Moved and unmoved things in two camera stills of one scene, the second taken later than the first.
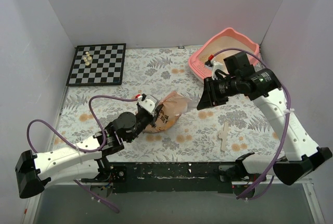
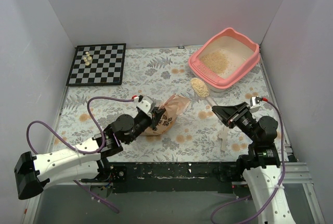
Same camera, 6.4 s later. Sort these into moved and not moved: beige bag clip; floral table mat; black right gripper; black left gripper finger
Moved: black right gripper
Not moved: black left gripper finger; beige bag clip; floral table mat
